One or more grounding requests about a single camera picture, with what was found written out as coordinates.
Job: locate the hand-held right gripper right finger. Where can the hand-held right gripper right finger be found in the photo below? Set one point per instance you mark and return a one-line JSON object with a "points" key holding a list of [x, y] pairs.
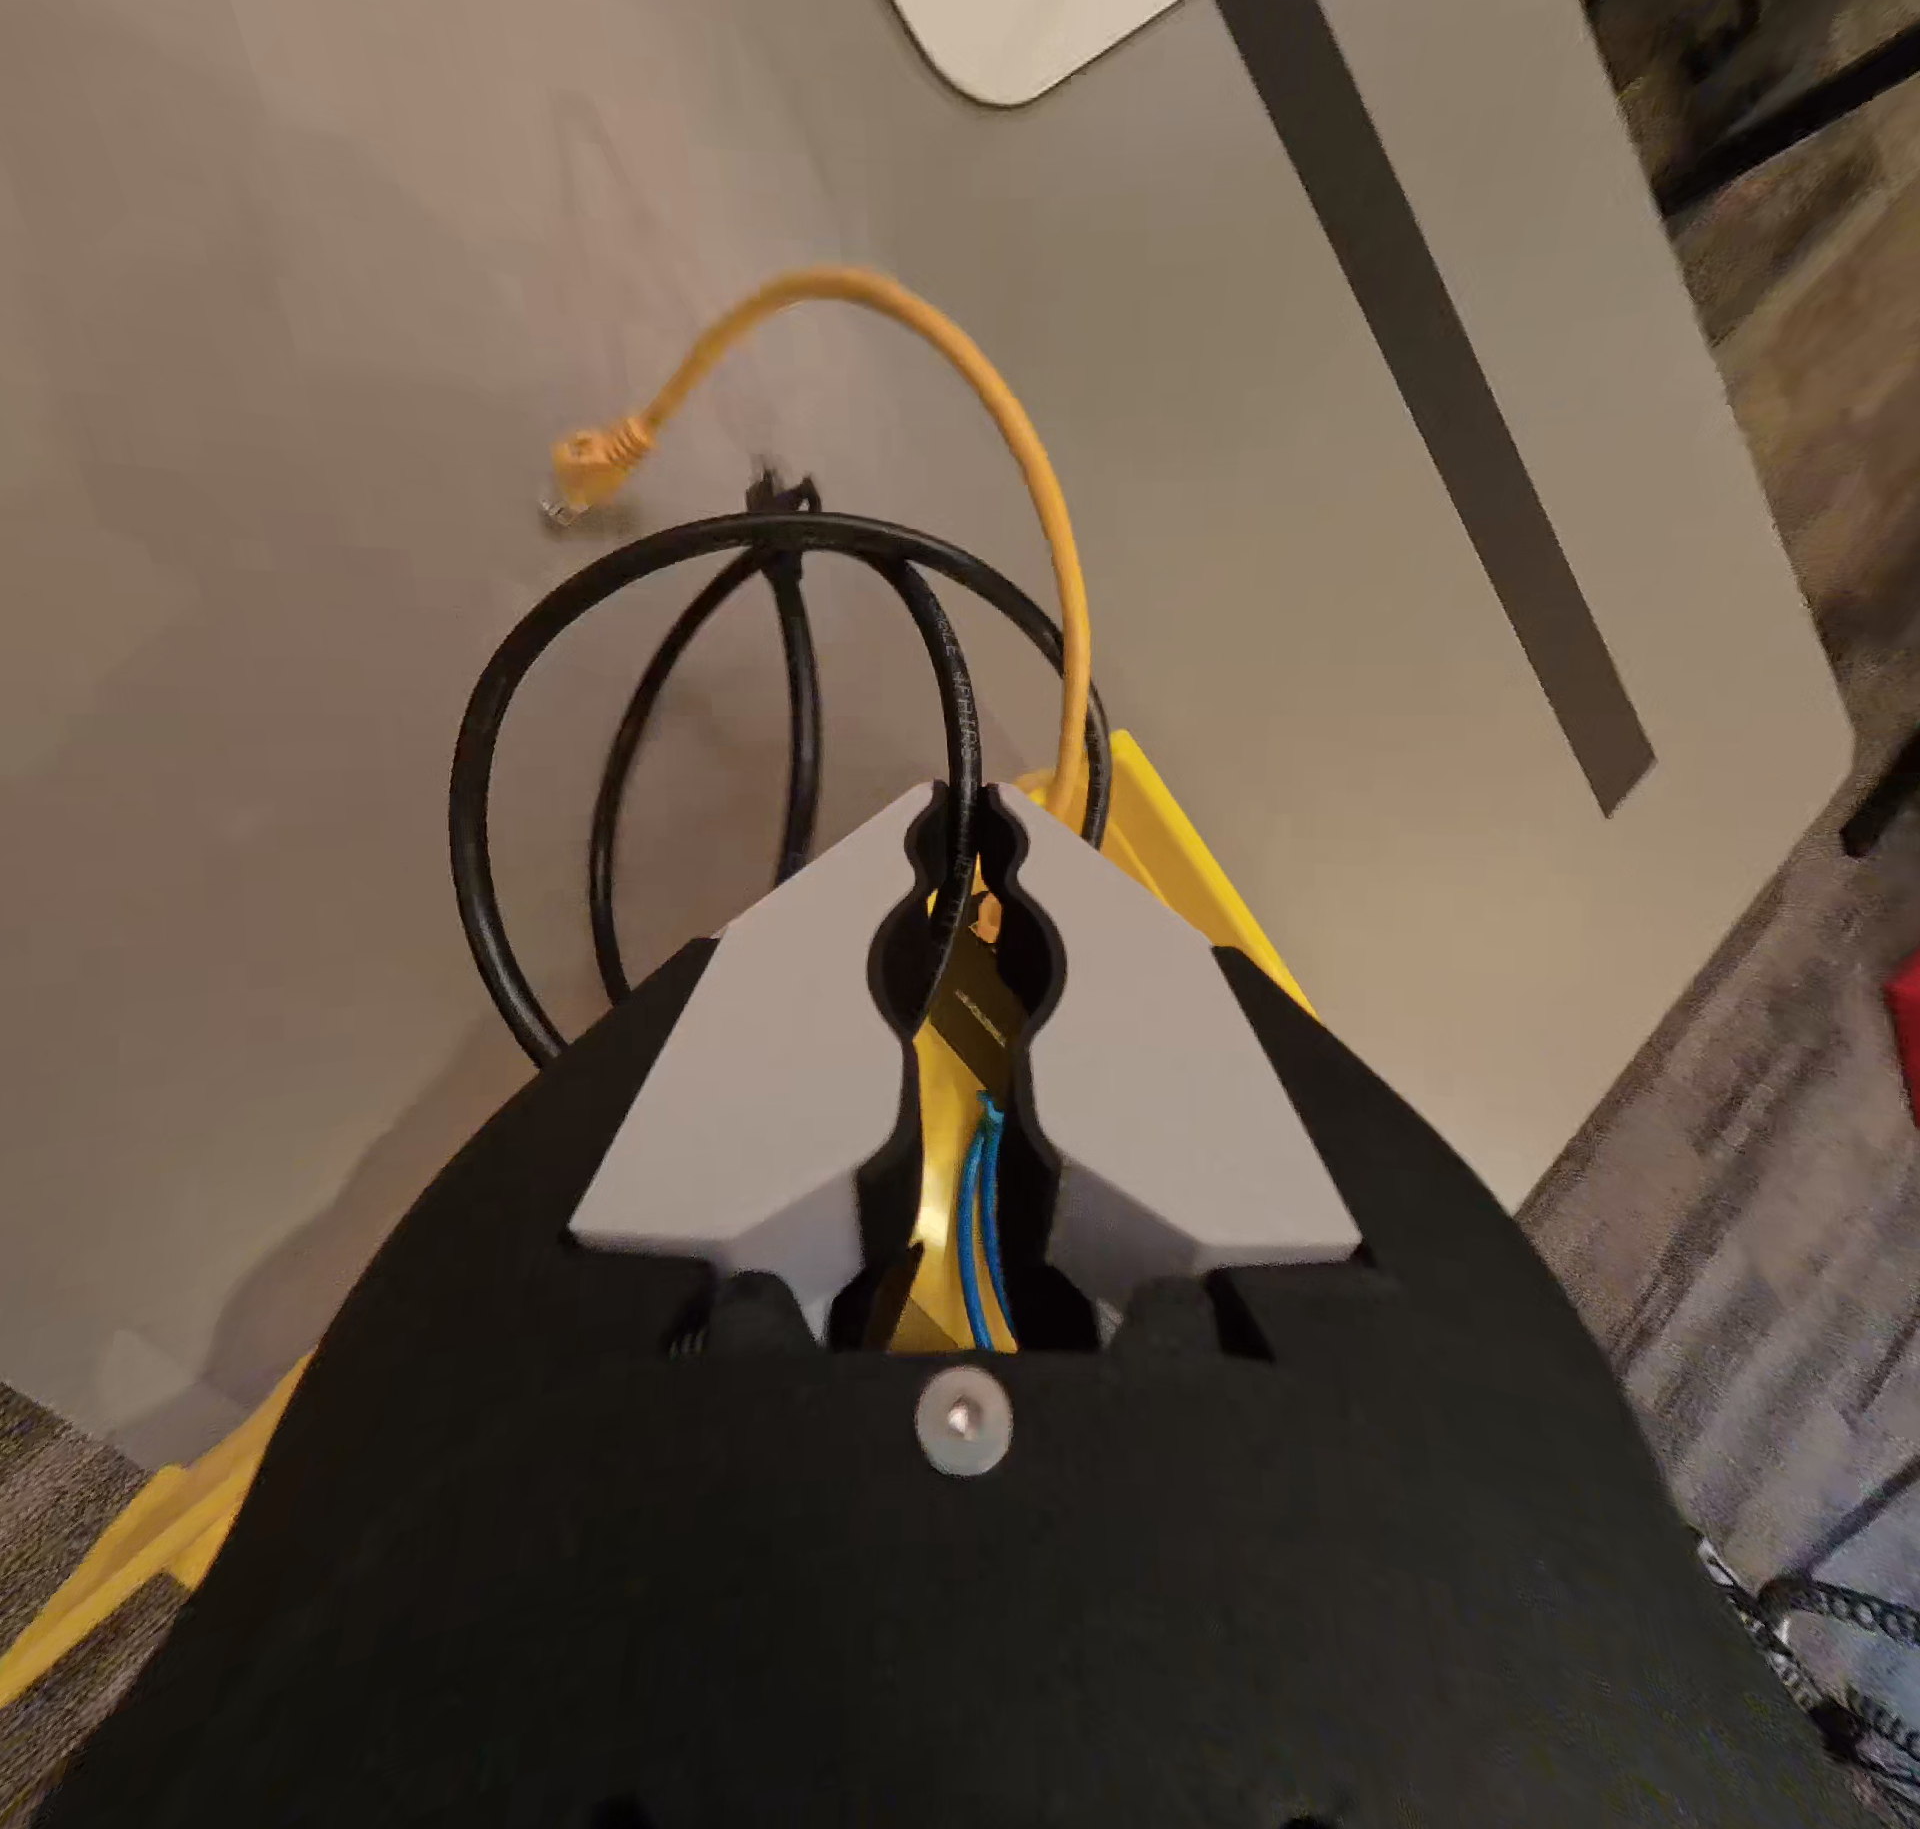
{"points": [[1185, 1108]]}

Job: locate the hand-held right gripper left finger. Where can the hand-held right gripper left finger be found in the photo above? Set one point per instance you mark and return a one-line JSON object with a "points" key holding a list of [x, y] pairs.
{"points": [[750, 1091]]}

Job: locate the black network switch box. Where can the black network switch box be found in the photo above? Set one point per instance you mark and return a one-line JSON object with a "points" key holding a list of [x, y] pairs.
{"points": [[981, 1026]]}

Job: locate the yellow plastic bin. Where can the yellow plastic bin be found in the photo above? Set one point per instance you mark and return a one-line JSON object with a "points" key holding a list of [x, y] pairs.
{"points": [[1171, 854]]}

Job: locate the red plastic bin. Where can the red plastic bin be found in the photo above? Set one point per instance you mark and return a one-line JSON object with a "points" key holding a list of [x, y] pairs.
{"points": [[1904, 1034]]}

